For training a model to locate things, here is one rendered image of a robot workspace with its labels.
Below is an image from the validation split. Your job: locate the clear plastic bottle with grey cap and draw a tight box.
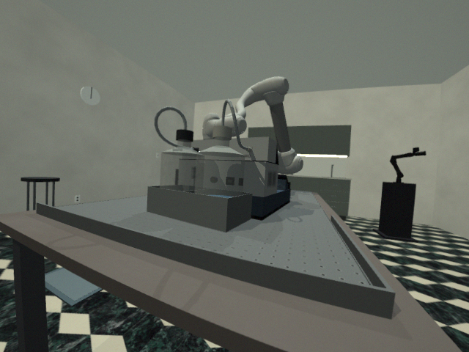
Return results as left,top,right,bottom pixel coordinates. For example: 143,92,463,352
194,125,245,198

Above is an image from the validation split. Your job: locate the clear plastic bottle with black cap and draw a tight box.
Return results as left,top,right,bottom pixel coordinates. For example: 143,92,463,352
160,129,197,191

